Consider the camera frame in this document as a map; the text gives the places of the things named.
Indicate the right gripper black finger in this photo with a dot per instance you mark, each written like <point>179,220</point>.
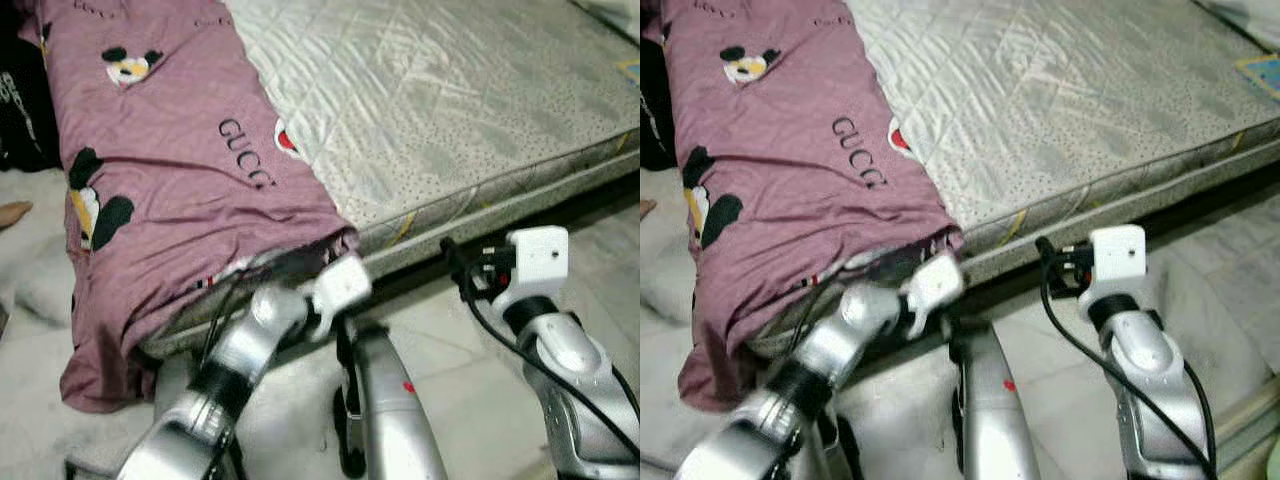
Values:
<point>1047,258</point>
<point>455,260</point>

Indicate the mauve cartoon print blanket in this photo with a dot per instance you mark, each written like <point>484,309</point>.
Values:
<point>180,90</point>
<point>800,90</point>

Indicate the white quilted mattress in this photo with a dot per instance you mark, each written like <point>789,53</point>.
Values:
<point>1080,100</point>
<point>450,100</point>

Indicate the silver robot right leg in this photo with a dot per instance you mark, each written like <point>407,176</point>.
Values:
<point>395,420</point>
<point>990,420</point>

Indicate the black bag white print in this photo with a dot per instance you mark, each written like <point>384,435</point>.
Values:
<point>655,110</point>
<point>25,110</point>

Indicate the light green plush toy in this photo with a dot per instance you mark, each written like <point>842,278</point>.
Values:
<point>1275,472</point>

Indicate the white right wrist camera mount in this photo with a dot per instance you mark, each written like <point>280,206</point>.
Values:
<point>540,255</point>
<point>1118,252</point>

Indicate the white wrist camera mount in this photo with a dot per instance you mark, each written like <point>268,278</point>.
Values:
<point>342,285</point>
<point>1118,252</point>
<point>540,255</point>
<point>935,285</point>

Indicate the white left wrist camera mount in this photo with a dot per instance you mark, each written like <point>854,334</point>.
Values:
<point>935,285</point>
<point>342,285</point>

